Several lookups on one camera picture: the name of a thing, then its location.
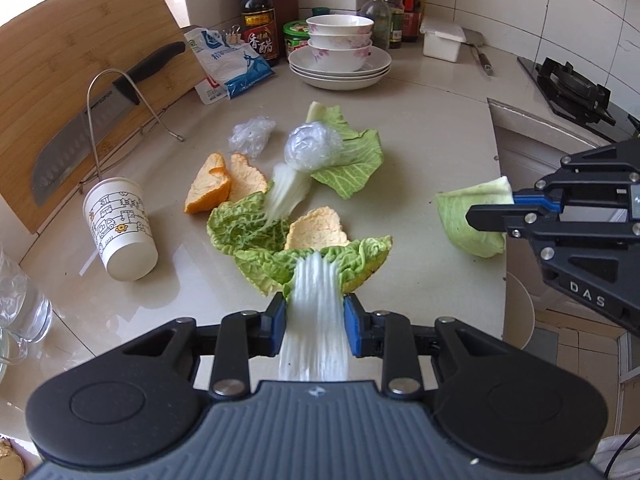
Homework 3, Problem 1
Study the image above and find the metal spatula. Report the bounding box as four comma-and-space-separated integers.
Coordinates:
462, 27, 494, 77

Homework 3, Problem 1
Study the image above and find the green lid jar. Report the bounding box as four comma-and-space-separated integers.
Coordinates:
282, 20, 310, 58

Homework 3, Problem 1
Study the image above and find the dark vinegar bottle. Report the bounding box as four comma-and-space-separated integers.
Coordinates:
241, 0, 280, 66

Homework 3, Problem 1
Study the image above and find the white lidded plastic box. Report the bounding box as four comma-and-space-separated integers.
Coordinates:
420, 16, 466, 63

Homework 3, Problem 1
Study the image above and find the white plate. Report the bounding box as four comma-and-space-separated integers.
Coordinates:
288, 46, 392, 76
290, 67, 390, 91

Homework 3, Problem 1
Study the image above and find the floral white bowl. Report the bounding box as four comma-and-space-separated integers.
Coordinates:
306, 14, 374, 36
309, 32, 372, 50
309, 44, 372, 73

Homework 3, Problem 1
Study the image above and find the bamboo cutting board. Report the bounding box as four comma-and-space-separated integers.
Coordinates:
1, 0, 183, 232

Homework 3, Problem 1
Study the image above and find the red label sauce bottle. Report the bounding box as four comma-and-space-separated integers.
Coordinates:
402, 0, 422, 42

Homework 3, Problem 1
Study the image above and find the black-handled santoku knife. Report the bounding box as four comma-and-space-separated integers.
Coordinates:
32, 41, 186, 207

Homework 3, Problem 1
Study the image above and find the grey glass bottle red cap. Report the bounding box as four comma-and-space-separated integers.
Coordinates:
358, 0, 392, 51

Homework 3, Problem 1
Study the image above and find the bottom floral white bowl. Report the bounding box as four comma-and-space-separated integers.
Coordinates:
309, 44, 372, 73

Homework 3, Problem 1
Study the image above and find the crumpled clear plastic wrap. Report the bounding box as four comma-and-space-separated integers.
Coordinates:
283, 122, 343, 174

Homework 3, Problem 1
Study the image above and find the clear glass jar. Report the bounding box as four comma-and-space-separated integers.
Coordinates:
0, 250, 53, 377

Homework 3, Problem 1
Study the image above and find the printed white paper cup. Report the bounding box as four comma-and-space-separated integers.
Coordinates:
82, 177, 158, 282

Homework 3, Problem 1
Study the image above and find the napa cabbage leaf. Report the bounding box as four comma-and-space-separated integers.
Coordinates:
233, 235, 393, 382
206, 162, 311, 255

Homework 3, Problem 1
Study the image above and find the lower white plate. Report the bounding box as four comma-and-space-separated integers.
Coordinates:
290, 67, 390, 91

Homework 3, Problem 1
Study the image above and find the pale orange peel piece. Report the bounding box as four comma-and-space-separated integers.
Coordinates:
229, 153, 268, 203

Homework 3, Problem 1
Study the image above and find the middle floral white bowl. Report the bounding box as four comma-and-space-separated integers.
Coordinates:
309, 32, 372, 50

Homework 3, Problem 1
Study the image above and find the large green cabbage leaf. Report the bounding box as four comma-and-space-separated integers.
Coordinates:
435, 176, 514, 259

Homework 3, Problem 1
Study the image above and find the orange peel orange side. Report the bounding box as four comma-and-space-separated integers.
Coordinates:
183, 153, 231, 214

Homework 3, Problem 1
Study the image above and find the top floral white bowl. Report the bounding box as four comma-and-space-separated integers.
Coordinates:
306, 14, 374, 36

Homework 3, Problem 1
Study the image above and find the blue white salt bag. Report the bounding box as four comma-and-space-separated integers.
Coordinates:
184, 27, 274, 105

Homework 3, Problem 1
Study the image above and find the wire cutting board rack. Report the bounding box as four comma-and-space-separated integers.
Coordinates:
78, 68, 184, 194

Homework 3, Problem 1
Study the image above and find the black gas stove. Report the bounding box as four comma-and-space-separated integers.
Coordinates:
518, 56, 639, 143

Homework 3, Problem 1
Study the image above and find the top white plate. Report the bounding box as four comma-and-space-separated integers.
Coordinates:
288, 46, 392, 76

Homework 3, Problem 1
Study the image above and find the small crumpled plastic wrap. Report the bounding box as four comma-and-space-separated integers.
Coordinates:
229, 116, 277, 158

